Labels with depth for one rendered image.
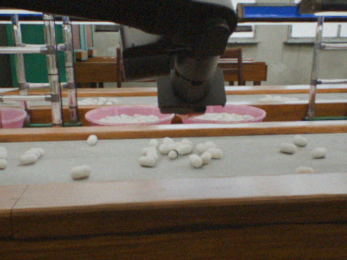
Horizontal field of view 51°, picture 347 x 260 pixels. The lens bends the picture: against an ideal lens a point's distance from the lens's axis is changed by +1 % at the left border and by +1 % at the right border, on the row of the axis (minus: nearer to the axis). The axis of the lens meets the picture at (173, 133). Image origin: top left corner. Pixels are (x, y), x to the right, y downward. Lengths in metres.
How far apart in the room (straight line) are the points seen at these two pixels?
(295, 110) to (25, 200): 1.01
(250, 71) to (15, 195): 3.14
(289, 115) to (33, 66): 2.66
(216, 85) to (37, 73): 3.08
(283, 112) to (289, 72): 4.86
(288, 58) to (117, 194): 5.71
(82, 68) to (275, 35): 3.50
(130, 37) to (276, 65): 5.71
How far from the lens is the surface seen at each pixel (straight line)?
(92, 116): 1.14
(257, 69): 3.58
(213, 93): 0.54
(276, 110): 1.32
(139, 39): 0.43
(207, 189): 0.56
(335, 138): 1.01
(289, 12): 1.44
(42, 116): 1.27
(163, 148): 0.79
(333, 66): 6.47
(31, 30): 3.55
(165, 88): 0.54
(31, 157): 0.79
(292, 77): 6.22
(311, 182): 0.62
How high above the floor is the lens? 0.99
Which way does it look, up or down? 15 degrees down
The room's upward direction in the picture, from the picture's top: straight up
